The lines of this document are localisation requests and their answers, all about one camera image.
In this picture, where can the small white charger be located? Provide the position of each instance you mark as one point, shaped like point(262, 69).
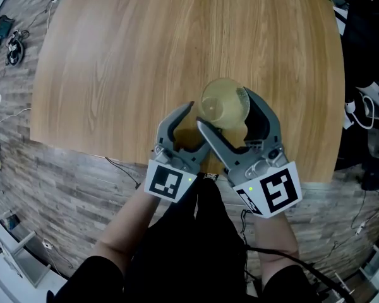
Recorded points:
point(47, 244)

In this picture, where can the black office chair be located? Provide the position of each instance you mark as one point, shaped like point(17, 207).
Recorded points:
point(366, 33)

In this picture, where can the person's left forearm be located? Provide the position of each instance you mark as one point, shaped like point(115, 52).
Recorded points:
point(129, 226)

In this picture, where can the round black device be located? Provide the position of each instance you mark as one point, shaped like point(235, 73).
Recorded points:
point(15, 50)

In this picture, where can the red and teal tool bag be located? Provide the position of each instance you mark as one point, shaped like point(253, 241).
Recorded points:
point(3, 28)

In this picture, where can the yellow translucent cup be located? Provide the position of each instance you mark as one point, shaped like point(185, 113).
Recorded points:
point(224, 112)

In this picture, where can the person's right forearm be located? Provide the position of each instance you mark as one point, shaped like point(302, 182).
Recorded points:
point(274, 241)

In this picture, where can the person's black clothing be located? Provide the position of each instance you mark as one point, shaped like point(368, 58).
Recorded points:
point(189, 257)

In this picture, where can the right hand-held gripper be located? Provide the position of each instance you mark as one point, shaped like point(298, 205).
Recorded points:
point(278, 191)

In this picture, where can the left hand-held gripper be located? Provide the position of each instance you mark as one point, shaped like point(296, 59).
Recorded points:
point(170, 181)

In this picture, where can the white metal table frame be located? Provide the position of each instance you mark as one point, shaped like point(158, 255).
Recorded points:
point(15, 251)

